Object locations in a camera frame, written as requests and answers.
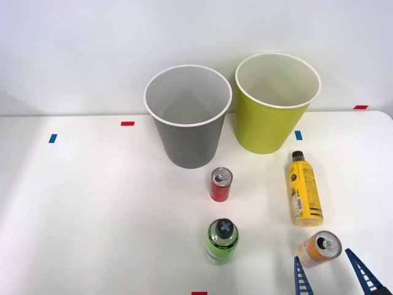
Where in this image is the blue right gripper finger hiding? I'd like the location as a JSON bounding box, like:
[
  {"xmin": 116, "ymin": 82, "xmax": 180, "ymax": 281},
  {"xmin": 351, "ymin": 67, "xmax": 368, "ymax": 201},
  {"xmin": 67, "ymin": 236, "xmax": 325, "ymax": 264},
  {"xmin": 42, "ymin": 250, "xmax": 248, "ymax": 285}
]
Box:
[
  {"xmin": 294, "ymin": 255, "xmax": 311, "ymax": 295},
  {"xmin": 344, "ymin": 248, "xmax": 389, "ymax": 295}
]

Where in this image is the orange drink can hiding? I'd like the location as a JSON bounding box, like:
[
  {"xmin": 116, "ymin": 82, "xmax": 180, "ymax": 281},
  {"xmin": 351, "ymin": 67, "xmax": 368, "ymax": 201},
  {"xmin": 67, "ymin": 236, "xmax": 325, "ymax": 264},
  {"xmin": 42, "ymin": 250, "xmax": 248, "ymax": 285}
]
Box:
[{"xmin": 295, "ymin": 230, "xmax": 343, "ymax": 269}]

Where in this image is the green label plastic bottle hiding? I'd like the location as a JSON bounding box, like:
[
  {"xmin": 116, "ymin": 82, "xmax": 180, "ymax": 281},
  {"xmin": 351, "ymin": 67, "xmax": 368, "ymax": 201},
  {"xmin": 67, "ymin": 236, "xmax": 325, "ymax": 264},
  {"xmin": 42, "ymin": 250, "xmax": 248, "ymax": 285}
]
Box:
[{"xmin": 205, "ymin": 218, "xmax": 239, "ymax": 266}]

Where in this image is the yellow label plastic bottle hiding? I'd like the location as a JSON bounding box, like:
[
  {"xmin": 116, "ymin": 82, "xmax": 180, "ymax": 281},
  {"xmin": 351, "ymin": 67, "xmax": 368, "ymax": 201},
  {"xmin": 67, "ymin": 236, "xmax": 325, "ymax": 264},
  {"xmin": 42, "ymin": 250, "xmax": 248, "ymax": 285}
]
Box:
[{"xmin": 287, "ymin": 150, "xmax": 324, "ymax": 227}]

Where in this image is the red drink can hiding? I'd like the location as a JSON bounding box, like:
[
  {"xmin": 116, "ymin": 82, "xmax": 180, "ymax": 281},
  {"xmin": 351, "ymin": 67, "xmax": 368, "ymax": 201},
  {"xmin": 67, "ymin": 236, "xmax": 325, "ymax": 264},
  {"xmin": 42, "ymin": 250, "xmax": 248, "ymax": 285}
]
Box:
[{"xmin": 210, "ymin": 167, "xmax": 233, "ymax": 203}]

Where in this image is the yellow-green plastic waste bin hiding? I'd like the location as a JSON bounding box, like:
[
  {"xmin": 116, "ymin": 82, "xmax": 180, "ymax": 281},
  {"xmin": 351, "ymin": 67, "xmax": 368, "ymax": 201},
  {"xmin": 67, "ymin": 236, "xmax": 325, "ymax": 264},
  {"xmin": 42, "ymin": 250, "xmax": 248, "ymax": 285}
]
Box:
[{"xmin": 235, "ymin": 52, "xmax": 322, "ymax": 155}]

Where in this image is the grey plastic waste bin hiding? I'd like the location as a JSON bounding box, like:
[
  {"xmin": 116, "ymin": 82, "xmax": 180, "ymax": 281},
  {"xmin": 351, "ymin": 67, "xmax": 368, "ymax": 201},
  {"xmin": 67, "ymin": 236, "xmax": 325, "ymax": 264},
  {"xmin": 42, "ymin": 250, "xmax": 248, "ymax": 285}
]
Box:
[{"xmin": 143, "ymin": 64, "xmax": 233, "ymax": 170}]

